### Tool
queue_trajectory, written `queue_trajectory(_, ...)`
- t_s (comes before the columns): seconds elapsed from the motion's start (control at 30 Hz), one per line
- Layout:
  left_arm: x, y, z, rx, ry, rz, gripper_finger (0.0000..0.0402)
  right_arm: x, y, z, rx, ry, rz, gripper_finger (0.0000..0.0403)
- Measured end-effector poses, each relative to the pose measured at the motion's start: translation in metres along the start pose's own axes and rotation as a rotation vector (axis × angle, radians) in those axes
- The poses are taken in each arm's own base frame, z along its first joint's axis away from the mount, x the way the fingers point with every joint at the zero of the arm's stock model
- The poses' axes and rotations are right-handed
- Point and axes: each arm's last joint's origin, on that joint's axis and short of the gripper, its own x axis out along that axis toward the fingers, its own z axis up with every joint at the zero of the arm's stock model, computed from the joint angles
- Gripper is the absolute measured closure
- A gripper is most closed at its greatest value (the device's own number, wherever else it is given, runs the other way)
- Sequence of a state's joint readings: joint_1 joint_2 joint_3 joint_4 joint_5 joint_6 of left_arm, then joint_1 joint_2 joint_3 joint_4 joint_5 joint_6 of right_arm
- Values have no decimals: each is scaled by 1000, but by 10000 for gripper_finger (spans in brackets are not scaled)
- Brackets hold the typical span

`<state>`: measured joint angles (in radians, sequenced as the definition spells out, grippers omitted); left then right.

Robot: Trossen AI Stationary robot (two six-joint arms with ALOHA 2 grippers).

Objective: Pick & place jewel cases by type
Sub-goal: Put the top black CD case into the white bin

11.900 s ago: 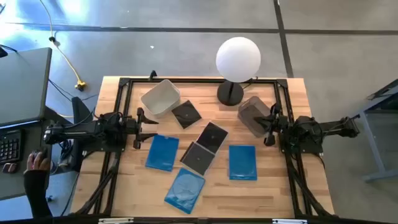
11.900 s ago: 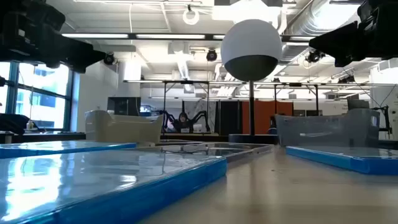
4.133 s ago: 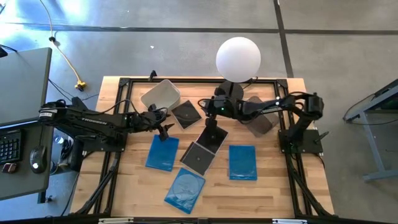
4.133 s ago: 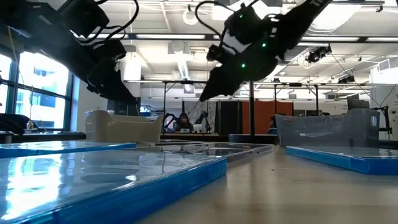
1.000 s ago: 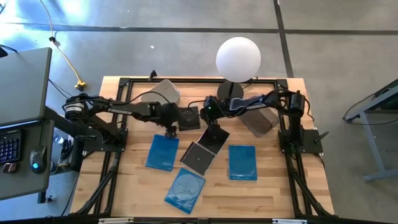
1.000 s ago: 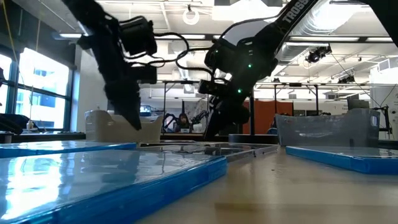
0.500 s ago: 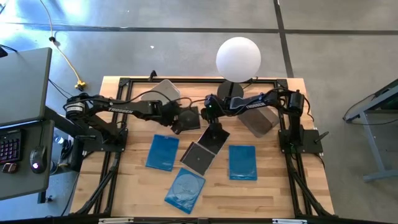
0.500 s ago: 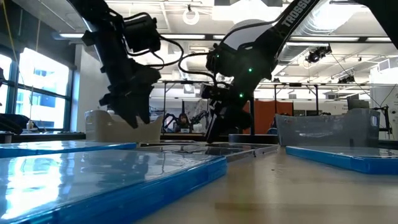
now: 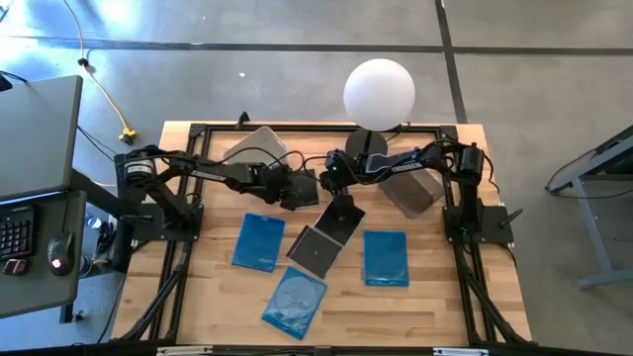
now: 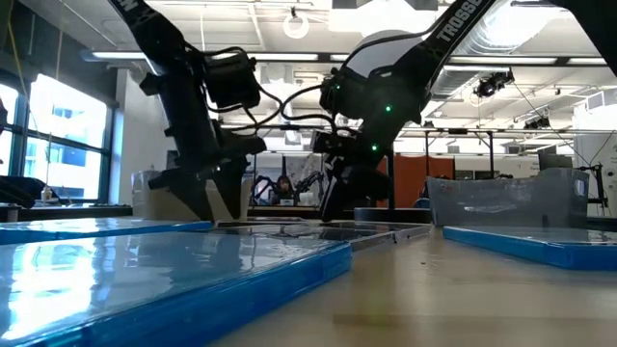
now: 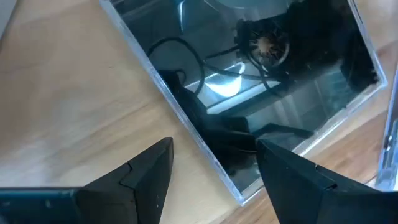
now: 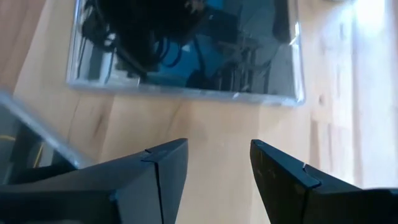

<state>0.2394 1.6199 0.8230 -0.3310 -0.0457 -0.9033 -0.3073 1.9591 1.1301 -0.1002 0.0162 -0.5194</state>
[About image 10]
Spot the silver ventilation duct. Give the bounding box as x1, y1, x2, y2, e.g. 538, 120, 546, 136
431, 0, 550, 97

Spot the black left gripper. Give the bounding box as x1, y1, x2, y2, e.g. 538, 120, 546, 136
148, 111, 269, 223

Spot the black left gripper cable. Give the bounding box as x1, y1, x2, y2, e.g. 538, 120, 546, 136
206, 45, 286, 134

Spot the white cabinet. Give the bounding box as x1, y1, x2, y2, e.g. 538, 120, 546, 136
572, 89, 617, 218

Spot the dark monitor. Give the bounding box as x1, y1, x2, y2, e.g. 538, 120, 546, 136
538, 152, 575, 172

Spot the window with dark frame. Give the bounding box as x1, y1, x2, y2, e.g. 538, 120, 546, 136
0, 71, 117, 206

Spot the orange partition wall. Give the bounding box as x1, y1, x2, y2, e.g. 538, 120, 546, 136
377, 154, 455, 209

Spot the long ceiling light strip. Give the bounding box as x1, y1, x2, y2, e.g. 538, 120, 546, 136
81, 49, 320, 63
446, 55, 608, 67

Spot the white ceiling ring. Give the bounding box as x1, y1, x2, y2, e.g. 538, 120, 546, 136
282, 10, 311, 40

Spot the clear jewel case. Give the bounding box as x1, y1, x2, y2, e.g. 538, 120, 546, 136
226, 221, 434, 254

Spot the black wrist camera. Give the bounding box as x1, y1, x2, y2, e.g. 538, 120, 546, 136
313, 129, 361, 157
203, 47, 262, 110

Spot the black flat object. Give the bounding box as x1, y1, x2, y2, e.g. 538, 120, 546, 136
353, 206, 433, 225

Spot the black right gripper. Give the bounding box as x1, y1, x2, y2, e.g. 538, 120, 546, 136
320, 120, 402, 224

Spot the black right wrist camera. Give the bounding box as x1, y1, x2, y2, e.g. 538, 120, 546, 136
313, 129, 361, 157

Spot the blue disc case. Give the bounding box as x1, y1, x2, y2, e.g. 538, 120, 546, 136
0, 230, 354, 347
442, 225, 617, 272

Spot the dark bag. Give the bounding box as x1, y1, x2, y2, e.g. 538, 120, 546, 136
0, 174, 62, 209

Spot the grey translucent bin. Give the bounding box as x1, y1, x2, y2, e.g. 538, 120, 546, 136
425, 167, 591, 228

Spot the black tripod stand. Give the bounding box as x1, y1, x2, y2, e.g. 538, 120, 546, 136
577, 162, 609, 217

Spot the dark background desk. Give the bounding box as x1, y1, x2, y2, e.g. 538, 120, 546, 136
0, 203, 134, 224

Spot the small black ceiling camera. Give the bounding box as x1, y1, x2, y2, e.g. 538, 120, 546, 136
523, 115, 551, 131

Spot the yellow hanging cable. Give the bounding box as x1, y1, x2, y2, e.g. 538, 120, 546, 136
5, 0, 31, 115

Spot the person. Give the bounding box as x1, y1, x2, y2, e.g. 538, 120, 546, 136
271, 173, 296, 207

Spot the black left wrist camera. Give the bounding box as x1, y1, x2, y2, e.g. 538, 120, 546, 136
203, 47, 262, 110

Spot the black metal frame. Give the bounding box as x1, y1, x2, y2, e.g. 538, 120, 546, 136
399, 127, 497, 180

